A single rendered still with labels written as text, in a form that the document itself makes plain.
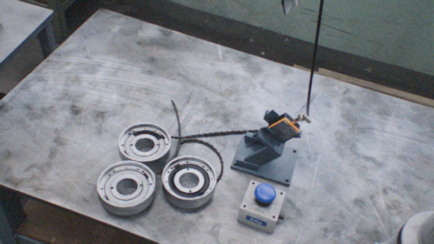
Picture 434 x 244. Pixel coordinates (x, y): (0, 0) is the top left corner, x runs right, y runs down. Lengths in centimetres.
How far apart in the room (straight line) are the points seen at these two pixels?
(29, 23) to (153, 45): 45
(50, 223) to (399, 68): 192
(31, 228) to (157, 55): 51
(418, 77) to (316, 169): 167
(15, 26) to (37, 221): 61
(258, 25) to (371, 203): 173
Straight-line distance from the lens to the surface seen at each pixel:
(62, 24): 252
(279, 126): 90
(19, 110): 111
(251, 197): 88
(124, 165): 93
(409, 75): 262
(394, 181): 106
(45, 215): 123
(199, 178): 91
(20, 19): 158
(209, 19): 268
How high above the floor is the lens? 156
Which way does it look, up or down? 46 degrees down
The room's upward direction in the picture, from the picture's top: 9 degrees clockwise
